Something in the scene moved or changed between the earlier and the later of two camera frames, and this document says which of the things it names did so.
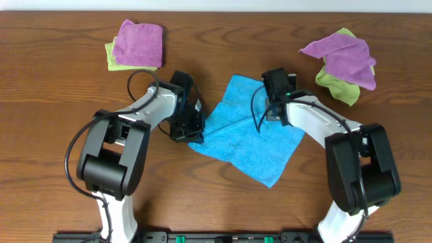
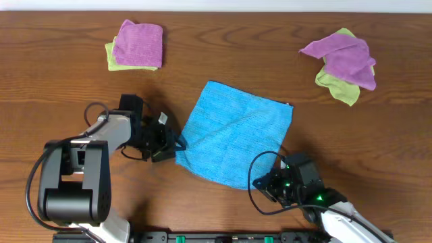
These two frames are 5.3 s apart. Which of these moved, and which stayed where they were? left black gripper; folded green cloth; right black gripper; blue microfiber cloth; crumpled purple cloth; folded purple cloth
Moved: blue microfiber cloth; right black gripper; left black gripper
Stayed: folded green cloth; folded purple cloth; crumpled purple cloth
